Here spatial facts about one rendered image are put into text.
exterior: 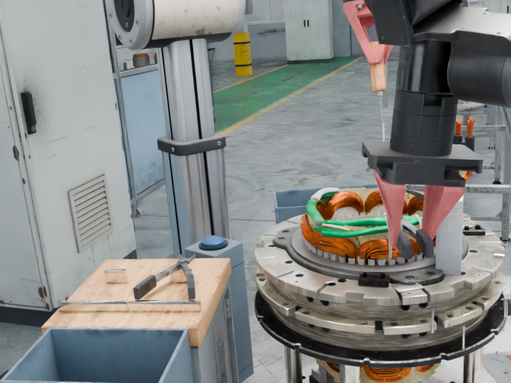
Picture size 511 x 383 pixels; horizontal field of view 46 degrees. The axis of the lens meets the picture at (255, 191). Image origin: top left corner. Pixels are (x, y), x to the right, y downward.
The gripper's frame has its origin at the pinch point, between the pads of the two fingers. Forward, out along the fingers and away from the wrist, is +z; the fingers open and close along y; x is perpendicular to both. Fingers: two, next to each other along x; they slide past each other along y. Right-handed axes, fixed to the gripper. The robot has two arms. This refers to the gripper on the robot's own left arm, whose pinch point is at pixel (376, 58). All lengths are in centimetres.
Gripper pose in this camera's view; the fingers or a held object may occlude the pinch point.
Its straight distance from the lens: 76.7
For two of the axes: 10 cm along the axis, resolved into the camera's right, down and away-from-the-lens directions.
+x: -9.1, 0.4, 4.2
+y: 4.2, 0.7, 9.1
